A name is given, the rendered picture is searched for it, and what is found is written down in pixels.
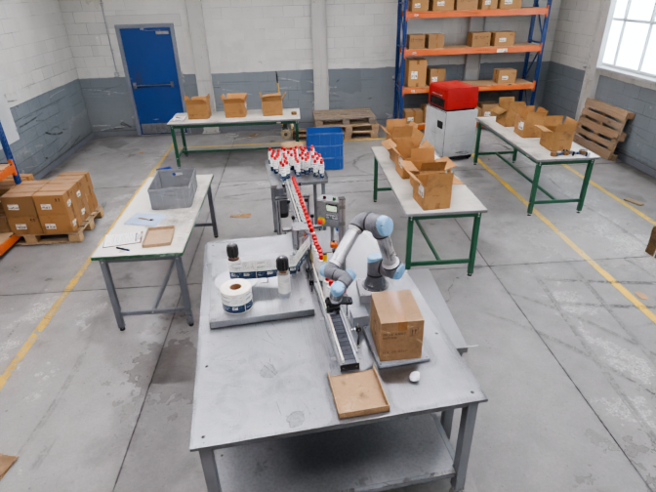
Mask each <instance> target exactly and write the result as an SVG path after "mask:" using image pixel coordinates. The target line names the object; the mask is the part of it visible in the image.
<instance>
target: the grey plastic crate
mask: <svg viewBox="0 0 656 492"><path fill-rule="evenodd" d="M173 173H183V174H182V175H177V176H173V175H172V174H173ZM196 190H197V179H196V174H195V168H180V169H165V170H157V172H156V174H155V176H154V178H153V180H152V182H151V183H150V185H149V187H148V189H147V193H148V195H149V200H150V204H151V209H152V210H165V209H179V208H190V207H191V206H192V203H193V199H194V196H195V192H196Z"/></svg>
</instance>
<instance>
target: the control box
mask: <svg viewBox="0 0 656 492"><path fill-rule="evenodd" d="M324 195H325V194H322V195H321V196H319V197H318V198H317V199H316V202H317V220H319V219H320V220H322V221H323V224H322V225H321V226H330V227H336V228H339V226H340V223H339V210H340V206H339V201H338V196H332V195H325V196H326V199H325V200H323V199H322V198H323V196H324ZM333 197H336V201H332V199H333ZM326 203H327V204H333V205H338V213H333V212H327V211H326ZM326 213H327V214H333V215H338V220H337V221H336V220H330V219H326Z"/></svg>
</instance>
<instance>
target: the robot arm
mask: <svg viewBox="0 0 656 492"><path fill-rule="evenodd" d="M364 230H367V231H370V232H372V235H373V237H374V238H375V239H377V243H378V246H379V249H380V252H381V253H373V254H370V255H369V256H368V257H367V275H366V278H365V281H364V285H365V287H366V288H368V289H372V290H380V289H383V288H385V287H386V286H387V282H386V279H385V276H386V277H388V278H391V279H394V280H398V279H400V278H401V276H402V275H403V273H404V270H405V265H404V264H401V263H400V261H399V258H398V257H396V256H395V254H394V250H393V247H392V243H391V240H390V234H391V233H392V230H393V222H392V220H391V218H389V217H387V216H383V215H379V214H375V213H371V212H363V213H361V214H359V215H357V216H356V217H355V218H354V219H353V220H352V221H351V222H350V224H349V225H348V231H347V233H346V234H345V236H344V238H343V239H342V241H341V243H340V244H339V246H338V248H337V249H336V251H335V253H334V254H333V256H332V258H331V259H330V261H329V263H328V264H327V265H323V266H321V268H320V271H319V272H320V275H321V276H323V277H325V278H328V279H331V280H334V281H336V282H334V283H333V284H332V286H331V288H330V296H329V297H326V299H325V303H326V311H328V312H326V313H328V314H335V315H336V314H339V313H340V309H341V308H340V305H351V304H353V301H352V297H346V296H343V294H344V293H345V292H346V290H347V288H348V287H349V286H350V284H351V283H352V282H353V280H354V279H355V277H356V273H355V272H354V271H353V270H352V269H351V268H347V269H346V270H345V271H343V270H340V267H341V265H342V263H343V262H344V260H345V258H346V257H347V255H348V253H349V251H350V249H351V247H352V246H353V244H354V242H355V241H356V239H357V237H358V236H359V234H362V232H363V231H364Z"/></svg>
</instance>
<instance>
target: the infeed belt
mask: <svg viewBox="0 0 656 492"><path fill-rule="evenodd" d="M330 317H331V320H332V323H333V326H334V329H335V333H336V336H337V339H338V342H339V345H340V348H341V351H342V355H343V358H344V363H342V364H343V365H348V364H354V363H357V361H356V358H355V355H354V353H353V350H352V347H351V344H350V341H349V336H348V334H347V331H346V328H345V325H344V322H343V319H342V318H341V315H340V314H336V315H335V314H330Z"/></svg>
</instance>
